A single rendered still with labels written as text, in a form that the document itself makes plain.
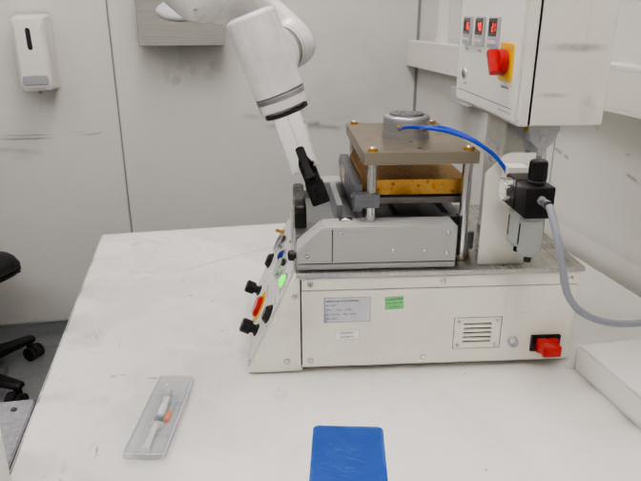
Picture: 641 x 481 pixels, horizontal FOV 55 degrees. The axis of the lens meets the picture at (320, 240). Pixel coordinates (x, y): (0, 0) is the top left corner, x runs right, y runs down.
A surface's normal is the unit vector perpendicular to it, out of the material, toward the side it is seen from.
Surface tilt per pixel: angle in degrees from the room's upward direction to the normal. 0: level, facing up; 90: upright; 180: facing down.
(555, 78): 90
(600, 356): 0
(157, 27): 90
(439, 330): 90
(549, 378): 0
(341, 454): 0
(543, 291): 90
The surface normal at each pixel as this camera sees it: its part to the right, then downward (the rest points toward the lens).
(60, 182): 0.20, 0.33
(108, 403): 0.00, -0.94
